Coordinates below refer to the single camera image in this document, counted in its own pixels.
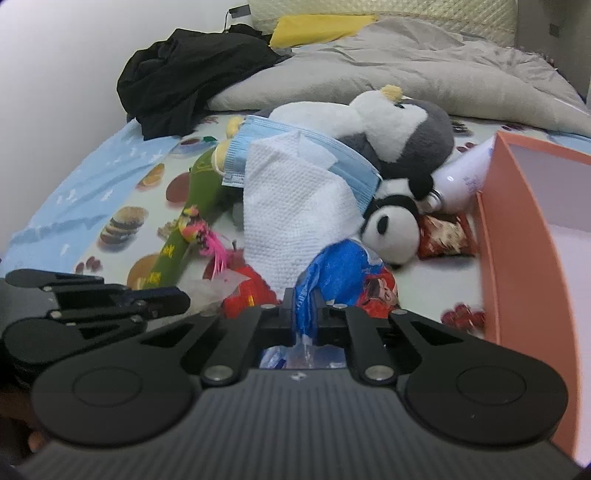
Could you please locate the white spray bottle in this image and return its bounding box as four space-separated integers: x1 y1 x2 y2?
422 136 496 214

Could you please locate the red foil tea packet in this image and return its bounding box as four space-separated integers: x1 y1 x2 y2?
222 265 279 319

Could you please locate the yellow pillow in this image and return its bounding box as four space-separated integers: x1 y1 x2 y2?
270 14 378 48

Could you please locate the blue snack wrapper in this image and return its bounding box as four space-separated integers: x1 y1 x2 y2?
257 238 401 370

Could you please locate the grey white penguin plush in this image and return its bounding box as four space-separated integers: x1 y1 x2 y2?
257 84 456 176

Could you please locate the grey duvet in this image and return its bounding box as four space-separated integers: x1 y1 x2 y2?
207 17 590 136

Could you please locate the red brown snack packet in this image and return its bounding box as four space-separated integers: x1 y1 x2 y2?
418 212 477 260

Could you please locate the colourful feathered bird toy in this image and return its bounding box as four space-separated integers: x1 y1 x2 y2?
177 205 228 277

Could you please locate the light blue bed sheet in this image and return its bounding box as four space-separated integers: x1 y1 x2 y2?
1 120 178 273

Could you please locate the cream quilted headboard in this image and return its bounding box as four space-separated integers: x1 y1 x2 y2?
246 0 518 48

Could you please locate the orange cardboard box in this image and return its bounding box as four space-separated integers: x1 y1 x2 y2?
476 132 590 465

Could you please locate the black clothing pile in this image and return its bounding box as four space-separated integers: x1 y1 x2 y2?
116 25 287 140

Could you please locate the small panda plush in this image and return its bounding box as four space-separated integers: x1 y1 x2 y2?
360 173 434 269

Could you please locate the blue surgical face mask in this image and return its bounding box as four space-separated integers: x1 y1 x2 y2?
219 115 381 212

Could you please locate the person's left hand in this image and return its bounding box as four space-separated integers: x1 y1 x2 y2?
16 428 47 458

